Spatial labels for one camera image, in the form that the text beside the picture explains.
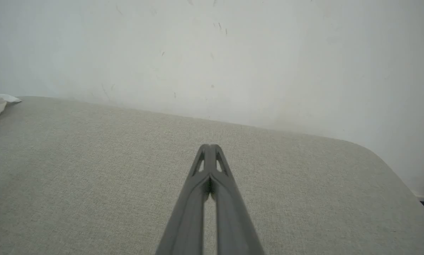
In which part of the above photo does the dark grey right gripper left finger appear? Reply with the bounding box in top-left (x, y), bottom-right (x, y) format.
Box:
top-left (155, 144), bottom-right (211, 255)

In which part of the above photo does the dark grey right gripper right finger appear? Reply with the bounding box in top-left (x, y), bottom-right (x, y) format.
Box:
top-left (210, 144), bottom-right (266, 255)

